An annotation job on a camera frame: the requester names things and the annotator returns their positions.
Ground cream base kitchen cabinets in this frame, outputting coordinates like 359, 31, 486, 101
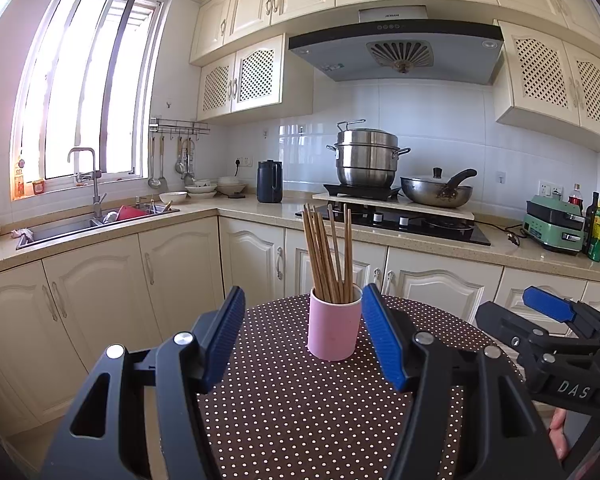
0, 212, 600, 436

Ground stainless steel steamer pot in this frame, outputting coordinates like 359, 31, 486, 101
326, 119, 412, 188

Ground black electric kettle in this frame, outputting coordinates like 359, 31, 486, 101
256, 160, 284, 204

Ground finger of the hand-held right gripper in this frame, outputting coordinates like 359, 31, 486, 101
476, 301, 581, 361
523, 286, 600, 341

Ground cream stacked bowls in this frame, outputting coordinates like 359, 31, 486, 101
216, 175, 248, 196

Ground green countertop appliance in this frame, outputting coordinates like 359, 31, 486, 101
522, 195, 588, 256

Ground stacked plates and bowl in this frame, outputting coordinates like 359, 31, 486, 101
184, 179, 219, 199

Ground white framed kitchen window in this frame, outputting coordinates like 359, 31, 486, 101
11, 0, 163, 200

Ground bundle of wooden chopsticks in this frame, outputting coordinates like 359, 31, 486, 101
301, 202, 355, 305

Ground stainless steel sink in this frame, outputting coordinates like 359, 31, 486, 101
16, 203, 181, 251

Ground wok lid with knob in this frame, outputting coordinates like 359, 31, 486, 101
402, 167, 473, 193

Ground cream stove cover board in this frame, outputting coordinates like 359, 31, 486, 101
312, 190, 476, 221

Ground black induction cooker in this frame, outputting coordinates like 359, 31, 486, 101
322, 182, 403, 201

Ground steel wall utensil rack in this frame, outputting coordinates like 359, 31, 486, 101
149, 117, 211, 137

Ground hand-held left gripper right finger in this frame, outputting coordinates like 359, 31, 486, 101
361, 284, 567, 480

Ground black power cable with plug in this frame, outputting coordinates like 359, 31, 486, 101
472, 217, 528, 247

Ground black glass gas stove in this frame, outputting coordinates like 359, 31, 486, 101
295, 200, 492, 247

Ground steel sink faucet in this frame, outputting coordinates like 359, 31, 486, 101
67, 147, 107, 221

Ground person's right hand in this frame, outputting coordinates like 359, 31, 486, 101
549, 406, 571, 461

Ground pink chopstick holder cup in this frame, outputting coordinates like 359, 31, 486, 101
307, 286, 363, 362

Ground cream lattice door wall cabinet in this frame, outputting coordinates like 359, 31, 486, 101
197, 34, 315, 122
494, 20, 600, 153

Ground grey range hood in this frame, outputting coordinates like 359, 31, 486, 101
287, 5, 505, 86

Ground steel wok with black handle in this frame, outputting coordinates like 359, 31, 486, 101
400, 167, 478, 209

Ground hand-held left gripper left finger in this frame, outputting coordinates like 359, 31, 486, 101
40, 286, 246, 480

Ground green plastic bottle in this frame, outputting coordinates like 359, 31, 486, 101
587, 201, 600, 262

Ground steel ladle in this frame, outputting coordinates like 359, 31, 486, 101
147, 136, 161, 190

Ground dark glass bottle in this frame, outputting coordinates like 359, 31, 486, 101
582, 191, 600, 256

